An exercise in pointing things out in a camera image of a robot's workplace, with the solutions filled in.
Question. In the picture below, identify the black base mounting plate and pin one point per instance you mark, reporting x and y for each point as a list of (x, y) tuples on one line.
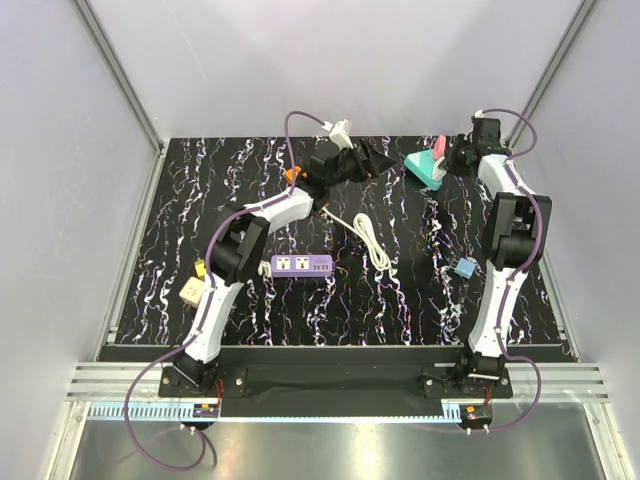
[(327, 384)]

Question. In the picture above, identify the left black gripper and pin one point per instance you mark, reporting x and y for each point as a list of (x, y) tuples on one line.
[(373, 164)]

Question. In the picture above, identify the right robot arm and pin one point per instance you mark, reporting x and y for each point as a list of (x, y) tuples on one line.
[(513, 241)]

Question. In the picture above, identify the pink plug adapter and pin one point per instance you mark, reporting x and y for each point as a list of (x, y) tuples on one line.
[(439, 147)]

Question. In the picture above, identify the aluminium frame rail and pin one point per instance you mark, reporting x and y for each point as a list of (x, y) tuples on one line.
[(104, 46)]

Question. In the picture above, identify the purple power strip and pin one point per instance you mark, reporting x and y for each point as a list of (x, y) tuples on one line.
[(302, 266)]

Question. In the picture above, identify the blue usb charger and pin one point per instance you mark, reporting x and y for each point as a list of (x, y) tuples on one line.
[(465, 268)]

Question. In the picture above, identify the pink cube deer adapter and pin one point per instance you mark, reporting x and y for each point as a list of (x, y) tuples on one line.
[(192, 292)]

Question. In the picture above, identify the orange power strip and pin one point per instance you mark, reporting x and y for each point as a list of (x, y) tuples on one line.
[(295, 174)]

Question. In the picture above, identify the white plug adapter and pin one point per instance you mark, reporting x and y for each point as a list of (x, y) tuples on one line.
[(439, 171)]

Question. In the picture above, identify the yellow white charger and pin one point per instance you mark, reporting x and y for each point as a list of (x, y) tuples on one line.
[(200, 269)]

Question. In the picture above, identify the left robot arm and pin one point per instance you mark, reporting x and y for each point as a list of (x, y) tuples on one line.
[(240, 235)]

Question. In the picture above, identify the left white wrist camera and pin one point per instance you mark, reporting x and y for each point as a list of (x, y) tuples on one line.
[(339, 133)]

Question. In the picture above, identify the teal power strip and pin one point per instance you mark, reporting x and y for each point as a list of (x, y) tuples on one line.
[(421, 165)]

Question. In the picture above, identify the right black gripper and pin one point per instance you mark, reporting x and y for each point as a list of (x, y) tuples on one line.
[(449, 163)]

